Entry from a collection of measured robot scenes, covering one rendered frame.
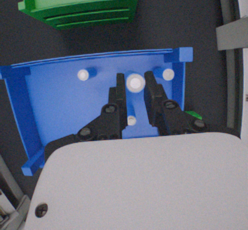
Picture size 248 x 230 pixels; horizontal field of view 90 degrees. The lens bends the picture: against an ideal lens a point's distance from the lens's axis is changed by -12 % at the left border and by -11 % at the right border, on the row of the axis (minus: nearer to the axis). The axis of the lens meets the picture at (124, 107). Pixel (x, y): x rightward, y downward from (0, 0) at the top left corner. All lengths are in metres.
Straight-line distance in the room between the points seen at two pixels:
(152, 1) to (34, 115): 0.57
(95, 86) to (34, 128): 0.16
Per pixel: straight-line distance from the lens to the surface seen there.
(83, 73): 0.21
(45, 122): 0.34
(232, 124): 0.80
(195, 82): 0.67
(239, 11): 0.62
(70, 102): 0.30
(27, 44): 0.73
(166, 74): 0.21
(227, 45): 0.67
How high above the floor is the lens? 0.59
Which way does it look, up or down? 73 degrees down
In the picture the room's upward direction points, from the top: 178 degrees clockwise
